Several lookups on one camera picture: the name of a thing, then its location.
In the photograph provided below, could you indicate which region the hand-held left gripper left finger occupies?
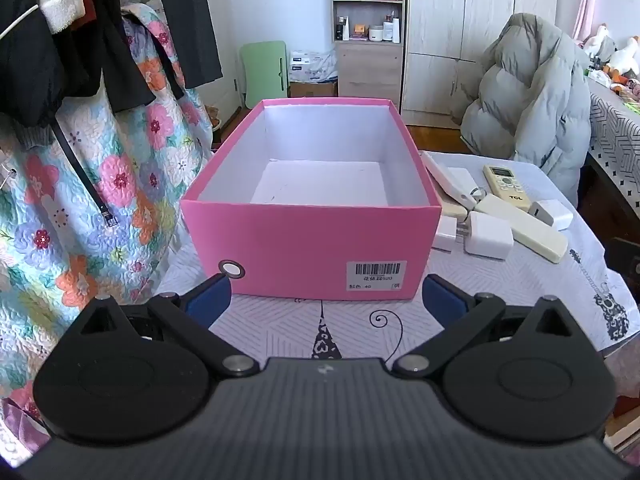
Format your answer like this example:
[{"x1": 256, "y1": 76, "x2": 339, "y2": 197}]
[{"x1": 75, "y1": 274, "x2": 261, "y2": 378}]

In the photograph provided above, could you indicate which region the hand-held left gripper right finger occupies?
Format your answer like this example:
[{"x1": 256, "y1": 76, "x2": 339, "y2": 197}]
[{"x1": 392, "y1": 274, "x2": 571, "y2": 380}]

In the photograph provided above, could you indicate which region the large white charger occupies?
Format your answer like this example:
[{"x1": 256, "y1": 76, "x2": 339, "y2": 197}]
[{"x1": 462, "y1": 211, "x2": 515, "y2": 261}]

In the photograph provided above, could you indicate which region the pink cardboard box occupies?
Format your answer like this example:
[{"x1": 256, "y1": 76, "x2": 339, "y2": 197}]
[{"x1": 180, "y1": 99, "x2": 443, "y2": 302}]

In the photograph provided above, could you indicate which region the long beige remote control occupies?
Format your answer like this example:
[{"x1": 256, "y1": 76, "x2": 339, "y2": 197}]
[{"x1": 472, "y1": 195, "x2": 569, "y2": 264}]

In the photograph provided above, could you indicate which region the white slim handheld device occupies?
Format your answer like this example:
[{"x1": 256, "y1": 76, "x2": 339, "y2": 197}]
[{"x1": 419, "y1": 151, "x2": 478, "y2": 211}]

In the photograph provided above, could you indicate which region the white air conditioner remote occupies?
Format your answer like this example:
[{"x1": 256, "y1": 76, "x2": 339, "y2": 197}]
[{"x1": 482, "y1": 165, "x2": 532, "y2": 211}]

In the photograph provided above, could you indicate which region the small white charger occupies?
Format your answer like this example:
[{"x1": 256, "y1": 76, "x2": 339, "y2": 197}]
[{"x1": 529, "y1": 200, "x2": 574, "y2": 231}]

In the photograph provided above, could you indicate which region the white printed tablecloth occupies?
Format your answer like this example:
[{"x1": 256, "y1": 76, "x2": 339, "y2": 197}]
[{"x1": 155, "y1": 150, "x2": 626, "y2": 361}]

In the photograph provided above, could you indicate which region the floral quilt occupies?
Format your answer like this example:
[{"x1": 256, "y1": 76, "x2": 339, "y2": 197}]
[{"x1": 0, "y1": 2, "x2": 216, "y2": 411}]

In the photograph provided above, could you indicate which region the black belt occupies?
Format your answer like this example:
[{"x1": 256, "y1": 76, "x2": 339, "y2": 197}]
[{"x1": 50, "y1": 120, "x2": 118, "y2": 228}]

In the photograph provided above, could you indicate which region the grey puffer jacket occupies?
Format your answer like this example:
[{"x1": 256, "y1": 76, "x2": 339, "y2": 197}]
[{"x1": 460, "y1": 12, "x2": 593, "y2": 211}]

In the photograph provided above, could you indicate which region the light wood wardrobe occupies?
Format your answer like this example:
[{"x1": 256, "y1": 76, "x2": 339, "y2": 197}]
[{"x1": 402, "y1": 0, "x2": 561, "y2": 128}]

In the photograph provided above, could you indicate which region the brown cardboard box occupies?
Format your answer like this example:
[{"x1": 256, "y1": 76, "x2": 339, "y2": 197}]
[{"x1": 289, "y1": 81, "x2": 338, "y2": 98}]

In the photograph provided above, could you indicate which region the green folding table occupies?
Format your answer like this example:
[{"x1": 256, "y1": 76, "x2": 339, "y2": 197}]
[{"x1": 239, "y1": 40, "x2": 291, "y2": 110}]

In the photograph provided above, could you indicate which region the geometric patterned tablecloth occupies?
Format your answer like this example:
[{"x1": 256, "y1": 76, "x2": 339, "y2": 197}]
[{"x1": 585, "y1": 77, "x2": 640, "y2": 196}]

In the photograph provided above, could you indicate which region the wooden shelf unit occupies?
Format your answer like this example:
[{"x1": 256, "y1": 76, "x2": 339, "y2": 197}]
[{"x1": 331, "y1": 0, "x2": 407, "y2": 98}]

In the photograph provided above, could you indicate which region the pack of tissue packets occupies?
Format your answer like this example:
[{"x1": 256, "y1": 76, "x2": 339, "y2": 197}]
[{"x1": 289, "y1": 50, "x2": 340, "y2": 83}]

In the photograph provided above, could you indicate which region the dark grey hanging garment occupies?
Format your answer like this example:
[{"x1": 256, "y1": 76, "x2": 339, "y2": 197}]
[{"x1": 147, "y1": 0, "x2": 223, "y2": 88}]

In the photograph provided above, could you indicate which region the black hanging garment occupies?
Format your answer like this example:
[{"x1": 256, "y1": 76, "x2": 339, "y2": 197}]
[{"x1": 0, "y1": 0, "x2": 156, "y2": 128}]

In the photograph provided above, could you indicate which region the white goose plush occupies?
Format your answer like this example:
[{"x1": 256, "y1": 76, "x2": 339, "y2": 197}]
[
  {"x1": 602, "y1": 35, "x2": 640, "y2": 81},
  {"x1": 582, "y1": 24, "x2": 618, "y2": 61}
]

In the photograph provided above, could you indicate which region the pink curtain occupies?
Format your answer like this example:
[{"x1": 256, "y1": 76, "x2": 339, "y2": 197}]
[{"x1": 572, "y1": 0, "x2": 608, "y2": 43}]

